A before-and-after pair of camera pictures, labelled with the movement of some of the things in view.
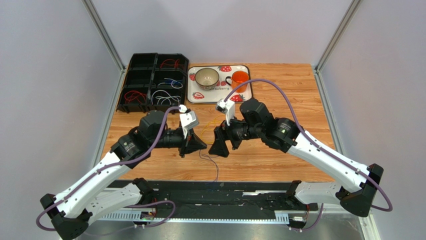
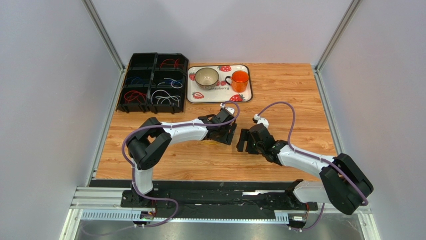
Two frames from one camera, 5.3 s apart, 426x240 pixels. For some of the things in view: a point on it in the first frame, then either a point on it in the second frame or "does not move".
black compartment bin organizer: [154, 81] does not move
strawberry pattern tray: [195, 94] does not move
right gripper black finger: [219, 147] to [244, 137]
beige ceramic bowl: [207, 78] does not move
